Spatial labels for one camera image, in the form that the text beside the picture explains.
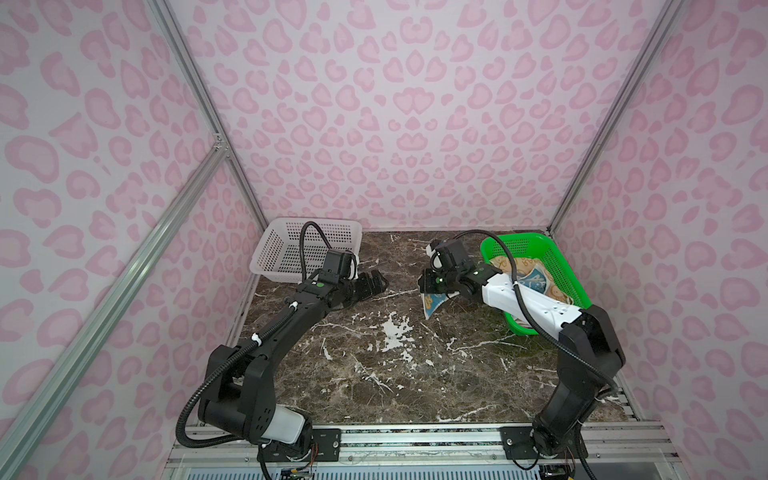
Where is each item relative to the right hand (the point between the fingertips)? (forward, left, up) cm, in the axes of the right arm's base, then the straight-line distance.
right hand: (419, 277), depth 86 cm
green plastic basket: (+22, -44, -11) cm, 50 cm away
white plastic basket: (+19, +51, -13) cm, 56 cm away
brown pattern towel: (+8, -39, -9) cm, 41 cm away
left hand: (-2, +11, +1) cm, 11 cm away
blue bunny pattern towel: (-1, -5, -11) cm, 12 cm away
